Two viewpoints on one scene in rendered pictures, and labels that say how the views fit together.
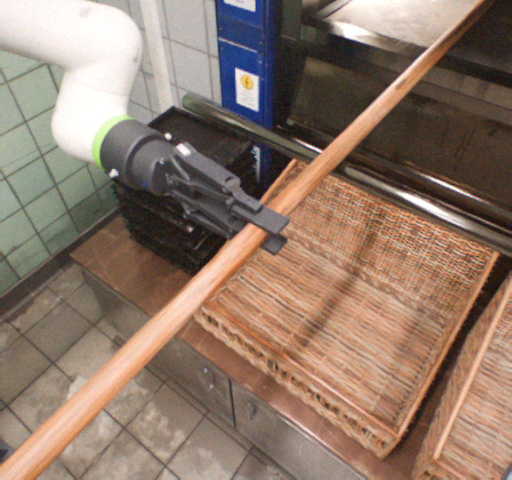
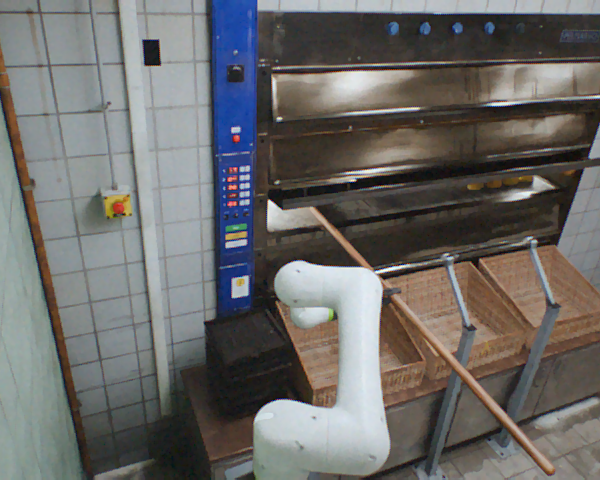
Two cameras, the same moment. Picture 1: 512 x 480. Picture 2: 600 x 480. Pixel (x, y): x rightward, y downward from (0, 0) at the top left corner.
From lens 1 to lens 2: 1.74 m
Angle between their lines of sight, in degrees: 50
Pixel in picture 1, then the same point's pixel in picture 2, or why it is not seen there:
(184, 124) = (223, 325)
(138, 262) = (248, 426)
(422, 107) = (326, 247)
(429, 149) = (337, 262)
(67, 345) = not seen: outside the picture
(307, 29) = (271, 240)
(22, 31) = not seen: hidden behind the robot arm
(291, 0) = (260, 231)
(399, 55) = (316, 232)
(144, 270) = not seen: hidden behind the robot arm
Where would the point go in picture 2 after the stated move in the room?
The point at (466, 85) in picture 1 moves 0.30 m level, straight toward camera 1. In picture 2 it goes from (344, 230) to (385, 261)
